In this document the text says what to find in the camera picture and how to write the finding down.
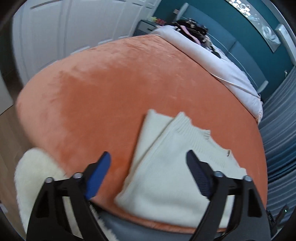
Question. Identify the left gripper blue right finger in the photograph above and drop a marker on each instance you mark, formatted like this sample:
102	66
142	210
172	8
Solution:
200	173

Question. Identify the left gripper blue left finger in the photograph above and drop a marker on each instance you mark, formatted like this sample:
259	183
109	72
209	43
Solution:
94	175

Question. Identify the cream knitted cardigan sweater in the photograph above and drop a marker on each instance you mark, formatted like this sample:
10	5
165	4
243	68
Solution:
160	186

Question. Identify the white fluffy rug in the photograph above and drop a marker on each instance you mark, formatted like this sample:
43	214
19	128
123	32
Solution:
52	206

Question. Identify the orange velvet bed cover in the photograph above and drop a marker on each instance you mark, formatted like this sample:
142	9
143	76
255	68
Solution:
96	100

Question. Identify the pale pink duvet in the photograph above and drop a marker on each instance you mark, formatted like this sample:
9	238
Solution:
215	62

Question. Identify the teal upholstered headboard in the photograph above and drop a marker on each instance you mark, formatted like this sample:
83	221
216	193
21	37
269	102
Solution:
231	32

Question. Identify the white panelled wardrobe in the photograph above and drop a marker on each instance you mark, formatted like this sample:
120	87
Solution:
44	32

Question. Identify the dark bedside table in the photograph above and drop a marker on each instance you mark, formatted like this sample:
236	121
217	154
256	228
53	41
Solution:
146	26

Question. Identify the white wall air conditioner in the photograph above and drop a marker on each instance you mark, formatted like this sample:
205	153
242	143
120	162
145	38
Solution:
287	41

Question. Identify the silver framed wall picture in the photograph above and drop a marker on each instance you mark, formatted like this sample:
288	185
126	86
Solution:
258	21

